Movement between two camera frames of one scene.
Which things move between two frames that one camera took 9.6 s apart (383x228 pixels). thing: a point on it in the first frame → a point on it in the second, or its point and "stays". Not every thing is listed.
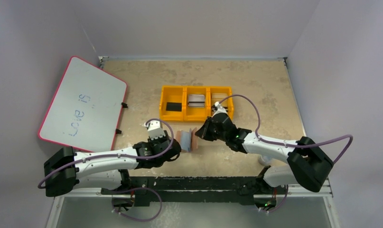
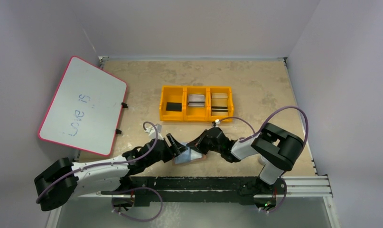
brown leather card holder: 188,140 → 189,155
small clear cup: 265,160 stays
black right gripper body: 208,130 → 202,142
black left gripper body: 173,148 stays
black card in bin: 173,106 stays
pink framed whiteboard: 84,108 stays
